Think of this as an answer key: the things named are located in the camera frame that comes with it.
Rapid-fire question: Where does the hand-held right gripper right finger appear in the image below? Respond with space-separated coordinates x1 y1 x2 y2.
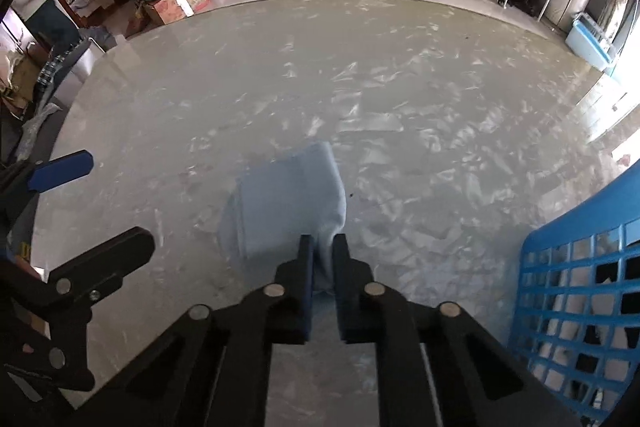
331 233 586 427

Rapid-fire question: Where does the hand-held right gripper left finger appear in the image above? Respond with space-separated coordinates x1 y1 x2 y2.
75 234 316 427

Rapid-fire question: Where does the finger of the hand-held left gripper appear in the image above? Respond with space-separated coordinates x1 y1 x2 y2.
0 150 95 208
0 227 156 309

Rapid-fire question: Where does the light blue cloth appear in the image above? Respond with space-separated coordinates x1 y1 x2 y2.
217 142 348 295

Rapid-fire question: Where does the blue plastic laundry basket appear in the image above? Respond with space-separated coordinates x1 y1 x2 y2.
507 167 640 427

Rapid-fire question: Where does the grey plastic bin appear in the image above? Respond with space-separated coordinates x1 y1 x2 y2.
50 39 106 108

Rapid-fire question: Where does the red printed cardboard box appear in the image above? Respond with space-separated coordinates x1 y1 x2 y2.
145 0 211 25

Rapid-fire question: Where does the light blue plastic bin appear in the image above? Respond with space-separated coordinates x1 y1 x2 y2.
565 12 618 70

